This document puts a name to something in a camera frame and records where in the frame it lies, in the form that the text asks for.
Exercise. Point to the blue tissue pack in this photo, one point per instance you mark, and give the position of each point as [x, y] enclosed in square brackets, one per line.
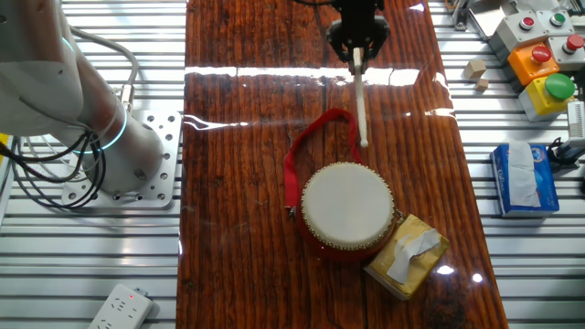
[500, 183]

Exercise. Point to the grey box with red button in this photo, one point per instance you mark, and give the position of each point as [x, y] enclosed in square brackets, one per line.
[512, 32]
[573, 43]

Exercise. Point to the glossy brown wooden board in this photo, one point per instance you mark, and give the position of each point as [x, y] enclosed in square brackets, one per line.
[237, 183]

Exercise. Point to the red drum with white head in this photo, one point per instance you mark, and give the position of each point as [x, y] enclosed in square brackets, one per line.
[347, 205]

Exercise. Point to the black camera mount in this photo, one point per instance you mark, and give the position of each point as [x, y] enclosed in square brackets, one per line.
[564, 155]

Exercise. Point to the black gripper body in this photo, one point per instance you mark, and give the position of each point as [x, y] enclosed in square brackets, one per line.
[358, 23]

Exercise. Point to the gold tissue pack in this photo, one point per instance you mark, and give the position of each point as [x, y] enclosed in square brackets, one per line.
[434, 260]

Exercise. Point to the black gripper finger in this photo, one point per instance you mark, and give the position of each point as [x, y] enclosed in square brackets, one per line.
[336, 45]
[381, 43]

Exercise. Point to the orange box with red button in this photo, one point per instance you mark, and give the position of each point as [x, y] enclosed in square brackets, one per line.
[525, 68]

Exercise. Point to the white wooden drumstick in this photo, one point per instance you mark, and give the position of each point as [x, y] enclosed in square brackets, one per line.
[361, 109]

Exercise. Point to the small wooden cube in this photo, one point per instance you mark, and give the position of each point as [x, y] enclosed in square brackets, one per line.
[482, 85]

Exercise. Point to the yellow box with green button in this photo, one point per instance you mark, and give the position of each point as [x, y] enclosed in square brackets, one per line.
[539, 102]

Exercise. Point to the grey box with green button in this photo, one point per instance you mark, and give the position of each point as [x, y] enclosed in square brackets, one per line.
[557, 19]

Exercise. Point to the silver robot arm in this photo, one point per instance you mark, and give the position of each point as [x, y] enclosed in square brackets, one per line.
[41, 68]

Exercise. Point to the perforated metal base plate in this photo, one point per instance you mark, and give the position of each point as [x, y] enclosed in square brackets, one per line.
[166, 151]

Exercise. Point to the white power strip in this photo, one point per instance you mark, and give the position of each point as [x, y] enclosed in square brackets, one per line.
[119, 310]

